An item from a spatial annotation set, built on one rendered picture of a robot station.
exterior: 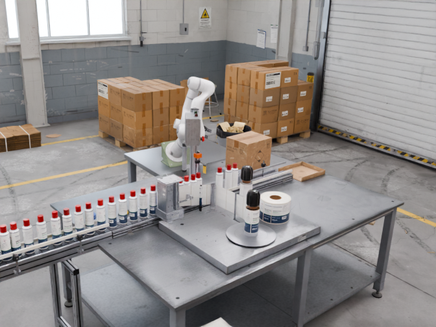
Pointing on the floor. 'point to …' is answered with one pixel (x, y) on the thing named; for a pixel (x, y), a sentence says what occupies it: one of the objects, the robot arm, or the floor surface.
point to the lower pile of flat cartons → (19, 137)
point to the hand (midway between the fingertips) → (208, 133)
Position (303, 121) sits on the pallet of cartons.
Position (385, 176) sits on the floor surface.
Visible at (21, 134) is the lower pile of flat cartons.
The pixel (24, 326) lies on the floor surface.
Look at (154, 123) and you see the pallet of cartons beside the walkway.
